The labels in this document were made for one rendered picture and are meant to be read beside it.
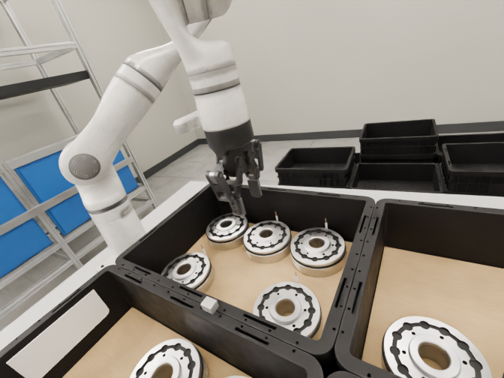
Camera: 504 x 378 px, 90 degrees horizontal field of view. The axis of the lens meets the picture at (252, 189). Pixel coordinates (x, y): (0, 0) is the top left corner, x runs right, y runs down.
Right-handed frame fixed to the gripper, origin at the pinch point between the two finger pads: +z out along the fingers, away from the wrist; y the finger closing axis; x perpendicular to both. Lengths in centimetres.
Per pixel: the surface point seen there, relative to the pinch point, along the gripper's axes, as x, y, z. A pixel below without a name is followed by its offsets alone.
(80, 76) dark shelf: 195, 85, -34
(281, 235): -3.1, 4.0, 11.4
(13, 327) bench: 64, -34, 27
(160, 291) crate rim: 5.0, -19.3, 4.4
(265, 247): -1.4, -0.2, 11.4
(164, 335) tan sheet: 7.7, -21.3, 14.4
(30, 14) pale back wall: 281, 114, -95
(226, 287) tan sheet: 3.0, -9.4, 14.5
